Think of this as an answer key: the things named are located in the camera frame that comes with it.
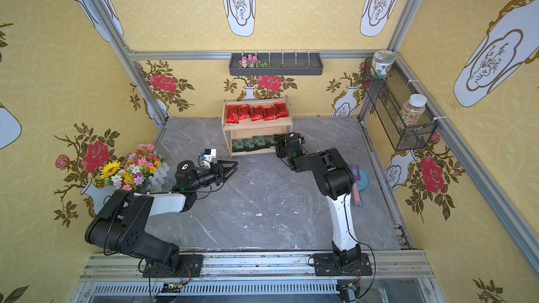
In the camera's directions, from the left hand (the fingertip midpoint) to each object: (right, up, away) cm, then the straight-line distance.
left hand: (232, 163), depth 84 cm
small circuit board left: (-20, -42, -11) cm, 47 cm away
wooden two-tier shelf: (+6, +16, +5) cm, 17 cm away
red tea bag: (-2, +21, +8) cm, 22 cm away
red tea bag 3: (+9, +21, +8) cm, 24 cm away
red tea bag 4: (+14, +21, +8) cm, 27 cm away
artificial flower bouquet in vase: (-35, -3, -1) cm, 35 cm away
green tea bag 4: (+16, +9, +25) cm, 31 cm away
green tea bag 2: (+4, +7, +22) cm, 24 cm away
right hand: (+20, +12, +21) cm, 31 cm away
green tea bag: (-1, +7, +22) cm, 23 cm away
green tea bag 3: (+10, +9, +22) cm, 26 cm away
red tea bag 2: (+3, +22, +8) cm, 23 cm away
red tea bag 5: (+20, +23, +9) cm, 32 cm away
